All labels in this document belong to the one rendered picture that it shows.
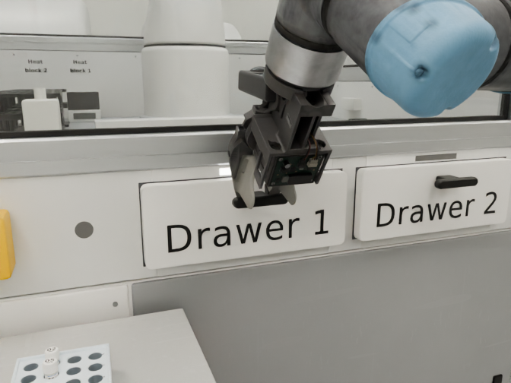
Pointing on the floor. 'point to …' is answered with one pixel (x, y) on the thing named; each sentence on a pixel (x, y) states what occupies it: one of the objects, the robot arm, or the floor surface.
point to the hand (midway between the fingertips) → (255, 191)
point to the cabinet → (322, 313)
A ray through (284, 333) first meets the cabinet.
